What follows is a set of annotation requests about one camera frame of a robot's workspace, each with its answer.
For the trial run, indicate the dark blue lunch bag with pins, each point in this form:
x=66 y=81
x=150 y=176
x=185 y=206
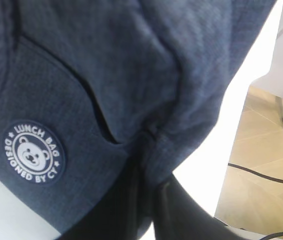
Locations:
x=89 y=88

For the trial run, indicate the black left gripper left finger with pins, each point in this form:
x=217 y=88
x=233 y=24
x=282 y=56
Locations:
x=124 y=212

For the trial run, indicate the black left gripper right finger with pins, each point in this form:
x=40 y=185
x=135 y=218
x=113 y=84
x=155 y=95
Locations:
x=176 y=216

